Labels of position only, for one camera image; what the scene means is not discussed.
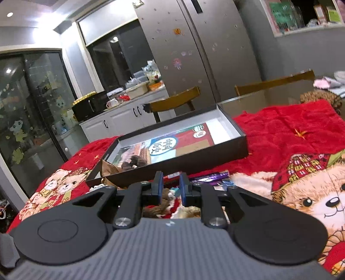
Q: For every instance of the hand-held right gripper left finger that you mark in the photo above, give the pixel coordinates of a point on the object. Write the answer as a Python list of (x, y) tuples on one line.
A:
[(159, 187)]

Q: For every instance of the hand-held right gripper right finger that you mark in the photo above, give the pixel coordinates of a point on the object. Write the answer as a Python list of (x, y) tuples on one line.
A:
[(184, 189)]

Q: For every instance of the red snack packet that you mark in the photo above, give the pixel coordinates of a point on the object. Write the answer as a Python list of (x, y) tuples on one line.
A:
[(172, 176)]

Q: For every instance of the black shallow box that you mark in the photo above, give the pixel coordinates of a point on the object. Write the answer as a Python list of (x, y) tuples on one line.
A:
[(202, 161)]

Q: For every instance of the teal small wrapper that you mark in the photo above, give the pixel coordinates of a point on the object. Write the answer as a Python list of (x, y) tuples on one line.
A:
[(175, 191)]

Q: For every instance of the brown fuzzy scrunchie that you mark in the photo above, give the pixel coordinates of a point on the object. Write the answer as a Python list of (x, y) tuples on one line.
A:
[(157, 208)]

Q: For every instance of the white ruffled scrunchie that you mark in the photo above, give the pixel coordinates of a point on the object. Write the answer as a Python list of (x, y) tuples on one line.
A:
[(186, 212)]

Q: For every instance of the purple snack packet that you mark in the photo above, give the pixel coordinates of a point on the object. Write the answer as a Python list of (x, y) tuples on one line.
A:
[(210, 176)]

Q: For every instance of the dark brown scrunchie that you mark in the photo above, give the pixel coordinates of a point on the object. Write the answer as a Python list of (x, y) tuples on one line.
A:
[(134, 161)]

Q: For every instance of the printed booklet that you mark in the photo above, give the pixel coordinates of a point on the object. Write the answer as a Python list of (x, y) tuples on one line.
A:
[(188, 140)]

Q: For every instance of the crumpled brown paper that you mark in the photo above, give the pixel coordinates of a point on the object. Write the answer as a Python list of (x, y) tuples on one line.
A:
[(110, 169)]

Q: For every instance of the white kitchen cabinet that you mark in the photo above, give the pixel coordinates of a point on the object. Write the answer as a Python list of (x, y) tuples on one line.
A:
[(121, 118)]

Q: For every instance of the wooden chair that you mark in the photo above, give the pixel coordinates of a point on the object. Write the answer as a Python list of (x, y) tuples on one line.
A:
[(172, 101), (269, 84)]

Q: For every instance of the white mug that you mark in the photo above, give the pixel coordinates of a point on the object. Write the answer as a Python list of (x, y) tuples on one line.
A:
[(111, 103)]

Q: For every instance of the red lidded container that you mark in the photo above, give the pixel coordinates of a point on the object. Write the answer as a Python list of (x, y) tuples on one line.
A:
[(124, 97)]

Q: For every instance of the beige plastic basin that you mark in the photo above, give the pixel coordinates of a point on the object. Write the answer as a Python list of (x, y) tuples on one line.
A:
[(137, 91)]

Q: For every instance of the orange box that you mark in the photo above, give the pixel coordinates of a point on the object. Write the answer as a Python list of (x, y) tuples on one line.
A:
[(156, 86)]

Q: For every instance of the black microwave oven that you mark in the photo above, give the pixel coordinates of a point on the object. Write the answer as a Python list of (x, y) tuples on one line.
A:
[(89, 107)]

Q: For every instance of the clear plastic containers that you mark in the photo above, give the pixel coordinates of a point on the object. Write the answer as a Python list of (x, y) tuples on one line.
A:
[(138, 76)]

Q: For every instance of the red printed blanket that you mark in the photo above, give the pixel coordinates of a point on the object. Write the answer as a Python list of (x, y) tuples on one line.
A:
[(283, 129)]

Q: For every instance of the clear snack bag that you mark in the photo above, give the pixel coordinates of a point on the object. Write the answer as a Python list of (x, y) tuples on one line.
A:
[(151, 71)]

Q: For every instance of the box of gold chocolates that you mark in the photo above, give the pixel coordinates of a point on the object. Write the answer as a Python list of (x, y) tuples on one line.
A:
[(83, 98)]

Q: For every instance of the cartoon girl fridge sticker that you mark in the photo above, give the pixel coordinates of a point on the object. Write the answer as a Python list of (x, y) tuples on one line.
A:
[(178, 63)]

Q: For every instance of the silver double-door refrigerator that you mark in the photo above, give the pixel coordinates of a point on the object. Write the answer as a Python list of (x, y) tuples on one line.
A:
[(188, 53)]

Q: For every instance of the glass sliding door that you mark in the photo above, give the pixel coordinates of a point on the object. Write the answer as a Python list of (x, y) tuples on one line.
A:
[(35, 107)]

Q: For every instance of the orange fridge magnet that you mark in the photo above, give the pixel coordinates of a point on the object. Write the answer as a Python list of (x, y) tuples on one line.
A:
[(177, 31)]

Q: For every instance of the brown plush toy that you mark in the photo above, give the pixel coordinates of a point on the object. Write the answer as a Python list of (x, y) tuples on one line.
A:
[(320, 98)]

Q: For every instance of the pink white cloth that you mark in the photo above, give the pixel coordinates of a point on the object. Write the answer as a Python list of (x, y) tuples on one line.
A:
[(327, 82)]

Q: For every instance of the green sign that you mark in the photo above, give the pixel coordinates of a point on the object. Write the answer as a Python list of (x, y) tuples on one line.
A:
[(281, 13)]

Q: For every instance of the green card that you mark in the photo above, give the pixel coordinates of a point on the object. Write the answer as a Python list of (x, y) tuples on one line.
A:
[(332, 14)]

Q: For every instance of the white wall shelf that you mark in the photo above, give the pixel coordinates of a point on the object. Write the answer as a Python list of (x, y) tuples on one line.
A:
[(296, 31)]

